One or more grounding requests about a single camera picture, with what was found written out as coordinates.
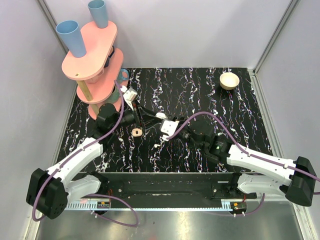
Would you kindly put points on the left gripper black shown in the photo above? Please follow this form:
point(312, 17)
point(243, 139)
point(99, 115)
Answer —
point(137, 116)

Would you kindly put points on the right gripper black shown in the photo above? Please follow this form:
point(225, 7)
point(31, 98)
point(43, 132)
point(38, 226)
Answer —
point(181, 119)

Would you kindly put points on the white earbud charging case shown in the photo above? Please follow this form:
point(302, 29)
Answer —
point(161, 115)

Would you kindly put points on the beige earbud charging case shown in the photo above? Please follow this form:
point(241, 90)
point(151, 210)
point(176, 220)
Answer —
point(137, 132)

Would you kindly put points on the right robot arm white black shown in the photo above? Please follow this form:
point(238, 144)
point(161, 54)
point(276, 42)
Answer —
point(293, 179)

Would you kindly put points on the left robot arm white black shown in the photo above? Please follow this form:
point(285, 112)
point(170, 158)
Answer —
point(51, 190)

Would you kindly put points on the black marbled table mat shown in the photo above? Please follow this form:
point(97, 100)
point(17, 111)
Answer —
point(183, 92)

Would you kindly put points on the teal mug on shelf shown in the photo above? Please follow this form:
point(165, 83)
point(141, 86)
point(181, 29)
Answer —
point(114, 96)

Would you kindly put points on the blue mug on shelf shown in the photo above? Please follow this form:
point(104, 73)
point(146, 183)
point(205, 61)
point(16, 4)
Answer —
point(123, 76)

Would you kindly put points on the beige wooden bowl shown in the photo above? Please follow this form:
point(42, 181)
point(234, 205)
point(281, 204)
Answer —
point(229, 81)

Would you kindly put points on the pink three tier shelf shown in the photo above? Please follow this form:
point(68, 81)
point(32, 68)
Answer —
point(96, 72)

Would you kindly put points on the blue cup front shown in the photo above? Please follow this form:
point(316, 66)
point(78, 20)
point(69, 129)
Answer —
point(70, 33)

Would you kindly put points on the blue cup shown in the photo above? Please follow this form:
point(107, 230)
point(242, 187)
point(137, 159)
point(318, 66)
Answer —
point(70, 33)
point(98, 11)

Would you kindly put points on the blue cup rear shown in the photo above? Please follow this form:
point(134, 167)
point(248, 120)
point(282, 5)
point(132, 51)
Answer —
point(98, 11)

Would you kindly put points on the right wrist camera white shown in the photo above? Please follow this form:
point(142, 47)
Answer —
point(168, 128)

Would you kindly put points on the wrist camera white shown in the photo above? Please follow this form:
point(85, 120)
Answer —
point(129, 95)
point(168, 128)

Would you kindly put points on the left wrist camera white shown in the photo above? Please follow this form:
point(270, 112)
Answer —
point(129, 95)

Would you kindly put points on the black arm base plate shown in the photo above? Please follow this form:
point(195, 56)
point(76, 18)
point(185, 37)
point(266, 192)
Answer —
point(165, 192)

